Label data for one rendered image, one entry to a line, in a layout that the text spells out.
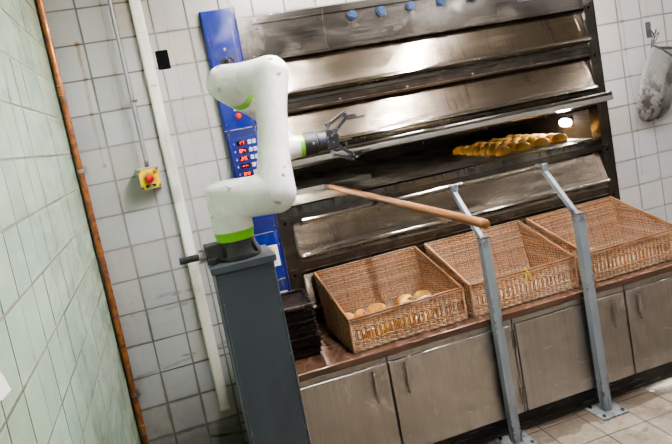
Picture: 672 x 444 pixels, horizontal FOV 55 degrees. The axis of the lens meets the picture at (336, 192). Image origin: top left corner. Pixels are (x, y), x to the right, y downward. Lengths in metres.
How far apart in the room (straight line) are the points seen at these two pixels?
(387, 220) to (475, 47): 1.00
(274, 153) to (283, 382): 0.73
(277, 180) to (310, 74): 1.27
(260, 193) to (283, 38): 1.34
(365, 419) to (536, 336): 0.86
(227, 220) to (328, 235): 1.23
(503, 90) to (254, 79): 1.75
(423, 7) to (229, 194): 1.76
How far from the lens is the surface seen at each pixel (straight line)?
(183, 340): 3.19
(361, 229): 3.24
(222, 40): 3.08
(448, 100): 3.40
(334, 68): 3.20
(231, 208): 2.02
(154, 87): 3.05
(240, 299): 2.05
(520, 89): 3.60
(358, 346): 2.82
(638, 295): 3.42
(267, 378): 2.14
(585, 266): 3.13
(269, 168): 1.99
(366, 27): 3.29
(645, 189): 4.09
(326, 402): 2.81
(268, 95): 2.08
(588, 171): 3.84
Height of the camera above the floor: 1.60
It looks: 7 degrees down
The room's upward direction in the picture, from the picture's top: 11 degrees counter-clockwise
